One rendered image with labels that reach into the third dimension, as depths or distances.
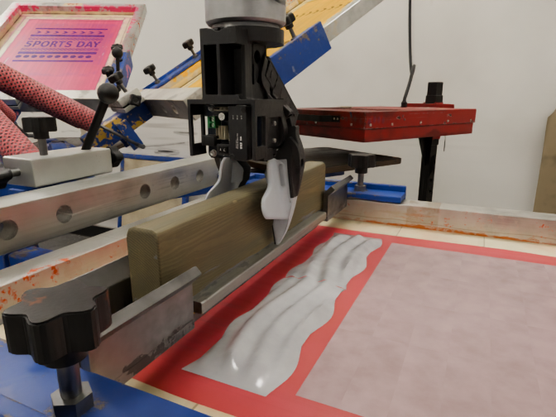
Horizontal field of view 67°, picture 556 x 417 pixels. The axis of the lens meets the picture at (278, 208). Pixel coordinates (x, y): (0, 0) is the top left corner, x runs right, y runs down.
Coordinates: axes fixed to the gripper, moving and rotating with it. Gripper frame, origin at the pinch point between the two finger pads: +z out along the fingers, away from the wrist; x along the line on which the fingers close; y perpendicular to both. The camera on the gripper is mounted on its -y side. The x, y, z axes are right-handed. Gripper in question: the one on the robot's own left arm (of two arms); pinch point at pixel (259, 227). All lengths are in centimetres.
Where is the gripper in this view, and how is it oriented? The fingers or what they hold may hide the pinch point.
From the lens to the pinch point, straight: 47.1
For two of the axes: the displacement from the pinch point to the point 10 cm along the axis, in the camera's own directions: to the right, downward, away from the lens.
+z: 0.0, 9.7, 2.6
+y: -4.3, 2.3, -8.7
